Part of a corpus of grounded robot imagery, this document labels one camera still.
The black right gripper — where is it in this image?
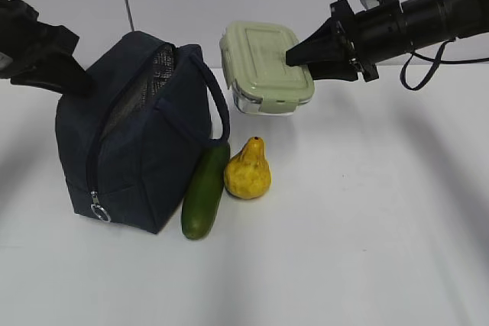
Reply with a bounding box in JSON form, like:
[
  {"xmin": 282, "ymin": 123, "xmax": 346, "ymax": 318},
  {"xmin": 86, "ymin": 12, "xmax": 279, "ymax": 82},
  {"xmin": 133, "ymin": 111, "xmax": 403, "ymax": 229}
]
[{"xmin": 286, "ymin": 0, "xmax": 405, "ymax": 82}]

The green cucumber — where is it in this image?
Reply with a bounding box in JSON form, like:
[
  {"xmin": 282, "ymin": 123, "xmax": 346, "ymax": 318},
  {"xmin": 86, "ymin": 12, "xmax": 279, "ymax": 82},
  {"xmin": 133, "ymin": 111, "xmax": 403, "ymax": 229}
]
[{"xmin": 180, "ymin": 143, "xmax": 230, "ymax": 240}]

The green lid glass food container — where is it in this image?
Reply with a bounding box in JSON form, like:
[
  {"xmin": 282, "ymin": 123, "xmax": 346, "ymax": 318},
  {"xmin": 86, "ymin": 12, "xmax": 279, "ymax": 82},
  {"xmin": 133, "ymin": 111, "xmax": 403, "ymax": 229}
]
[{"xmin": 219, "ymin": 21, "xmax": 315, "ymax": 115}]

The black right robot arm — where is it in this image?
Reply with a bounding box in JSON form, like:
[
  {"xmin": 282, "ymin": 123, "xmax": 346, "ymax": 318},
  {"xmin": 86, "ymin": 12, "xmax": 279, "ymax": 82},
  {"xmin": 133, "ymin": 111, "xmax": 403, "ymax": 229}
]
[{"xmin": 285, "ymin": 0, "xmax": 488, "ymax": 82}]

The dark blue lunch bag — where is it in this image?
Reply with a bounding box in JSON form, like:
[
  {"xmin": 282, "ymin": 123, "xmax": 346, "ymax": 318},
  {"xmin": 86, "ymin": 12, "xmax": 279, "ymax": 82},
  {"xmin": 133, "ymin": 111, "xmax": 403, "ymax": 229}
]
[{"xmin": 55, "ymin": 31, "xmax": 230, "ymax": 234}]

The yellow pear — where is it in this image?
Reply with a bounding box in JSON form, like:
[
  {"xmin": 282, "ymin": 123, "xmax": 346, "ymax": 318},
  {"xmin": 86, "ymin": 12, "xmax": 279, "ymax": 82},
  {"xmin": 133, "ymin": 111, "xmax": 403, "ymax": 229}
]
[{"xmin": 224, "ymin": 136, "xmax": 272, "ymax": 200}]

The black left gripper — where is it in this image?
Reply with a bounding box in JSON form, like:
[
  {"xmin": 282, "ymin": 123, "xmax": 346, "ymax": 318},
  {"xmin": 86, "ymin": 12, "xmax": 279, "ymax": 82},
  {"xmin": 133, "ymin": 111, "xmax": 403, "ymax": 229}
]
[{"xmin": 1, "ymin": 0, "xmax": 94, "ymax": 95}]

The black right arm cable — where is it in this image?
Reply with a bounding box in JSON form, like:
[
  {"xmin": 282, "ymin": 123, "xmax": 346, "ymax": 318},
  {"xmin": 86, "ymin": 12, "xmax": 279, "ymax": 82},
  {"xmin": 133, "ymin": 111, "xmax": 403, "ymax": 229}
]
[{"xmin": 399, "ymin": 37, "xmax": 489, "ymax": 92}]

